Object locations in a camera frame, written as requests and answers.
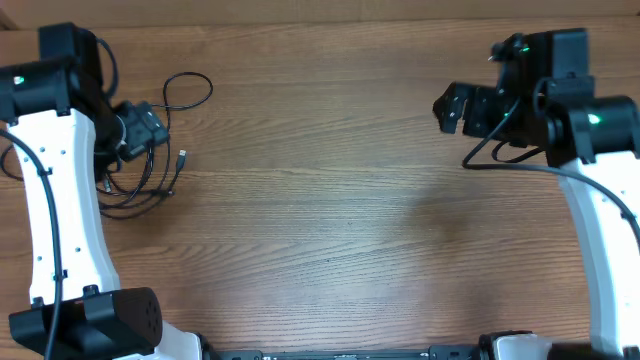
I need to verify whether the black USB cable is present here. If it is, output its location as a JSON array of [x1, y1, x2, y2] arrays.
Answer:
[[97, 149, 189, 221]]

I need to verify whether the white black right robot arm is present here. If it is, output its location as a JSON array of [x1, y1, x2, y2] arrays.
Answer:
[[433, 28, 639, 359]]

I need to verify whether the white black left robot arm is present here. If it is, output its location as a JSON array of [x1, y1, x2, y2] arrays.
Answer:
[[1, 23, 215, 359]]

